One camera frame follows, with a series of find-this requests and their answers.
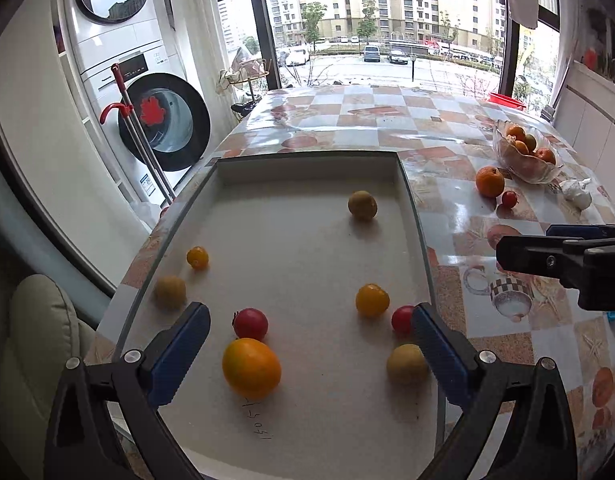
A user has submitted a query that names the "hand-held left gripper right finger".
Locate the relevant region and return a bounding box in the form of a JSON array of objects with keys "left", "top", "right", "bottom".
[{"left": 411, "top": 302, "right": 579, "bottom": 480}]

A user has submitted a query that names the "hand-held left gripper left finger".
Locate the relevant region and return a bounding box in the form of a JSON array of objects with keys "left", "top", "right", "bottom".
[{"left": 44, "top": 301, "right": 212, "bottom": 480}]

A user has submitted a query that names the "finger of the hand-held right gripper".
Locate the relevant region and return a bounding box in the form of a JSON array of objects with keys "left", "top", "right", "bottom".
[
  {"left": 496, "top": 235, "right": 571, "bottom": 281},
  {"left": 546, "top": 224, "right": 615, "bottom": 242}
]

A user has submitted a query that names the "large smooth orange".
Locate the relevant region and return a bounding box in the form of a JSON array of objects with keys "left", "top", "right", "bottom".
[{"left": 222, "top": 338, "right": 282, "bottom": 401}]

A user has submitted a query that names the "shallow grey cardboard box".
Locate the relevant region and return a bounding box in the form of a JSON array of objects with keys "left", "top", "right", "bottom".
[{"left": 115, "top": 150, "right": 445, "bottom": 480}]

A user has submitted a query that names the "crumpled white tissue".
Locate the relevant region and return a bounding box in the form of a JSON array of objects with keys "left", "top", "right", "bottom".
[{"left": 559, "top": 178, "right": 593, "bottom": 210}]

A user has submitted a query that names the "clear glass bowl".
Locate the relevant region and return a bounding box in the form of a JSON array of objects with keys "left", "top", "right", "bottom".
[{"left": 492, "top": 120, "right": 564, "bottom": 185}]

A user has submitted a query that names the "dimpled orange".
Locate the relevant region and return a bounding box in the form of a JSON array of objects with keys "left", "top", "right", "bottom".
[{"left": 475, "top": 166, "right": 505, "bottom": 198}]

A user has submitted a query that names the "white side cabinet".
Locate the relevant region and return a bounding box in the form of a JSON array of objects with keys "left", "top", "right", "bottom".
[{"left": 551, "top": 62, "right": 615, "bottom": 181}]

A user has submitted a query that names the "beige cushioned chair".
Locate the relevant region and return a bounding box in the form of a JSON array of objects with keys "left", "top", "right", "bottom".
[{"left": 0, "top": 274, "right": 96, "bottom": 480}]

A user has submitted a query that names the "red plastic basin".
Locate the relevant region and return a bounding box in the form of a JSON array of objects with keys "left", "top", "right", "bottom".
[{"left": 489, "top": 92, "right": 527, "bottom": 111}]

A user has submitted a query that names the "white washing machine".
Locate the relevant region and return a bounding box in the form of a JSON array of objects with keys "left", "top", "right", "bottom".
[
  {"left": 80, "top": 50, "right": 212, "bottom": 206},
  {"left": 50, "top": 0, "right": 153, "bottom": 211}
]

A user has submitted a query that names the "hanging grey cloth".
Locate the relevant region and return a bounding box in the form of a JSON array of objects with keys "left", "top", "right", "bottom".
[{"left": 505, "top": 0, "right": 539, "bottom": 28}]

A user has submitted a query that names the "plant stand with bag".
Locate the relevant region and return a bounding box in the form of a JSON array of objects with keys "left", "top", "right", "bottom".
[{"left": 216, "top": 45, "right": 271, "bottom": 111}]

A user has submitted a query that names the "white dryer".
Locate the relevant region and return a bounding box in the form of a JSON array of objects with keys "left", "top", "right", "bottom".
[{"left": 62, "top": 0, "right": 163, "bottom": 78}]

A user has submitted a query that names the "red handled mop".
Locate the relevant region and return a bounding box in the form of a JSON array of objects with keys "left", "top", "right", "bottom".
[{"left": 98, "top": 64, "right": 177, "bottom": 206}]

